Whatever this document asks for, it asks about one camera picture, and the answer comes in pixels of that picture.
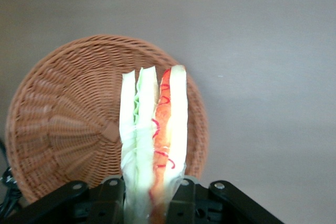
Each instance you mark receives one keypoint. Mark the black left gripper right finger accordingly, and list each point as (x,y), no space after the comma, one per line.
(183,200)

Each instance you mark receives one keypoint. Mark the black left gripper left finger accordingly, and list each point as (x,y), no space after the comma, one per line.
(110,200)

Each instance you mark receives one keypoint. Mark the triangular sandwich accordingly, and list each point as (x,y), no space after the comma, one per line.
(144,129)

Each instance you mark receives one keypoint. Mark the round brown wicker basket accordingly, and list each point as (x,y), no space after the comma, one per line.
(65,103)

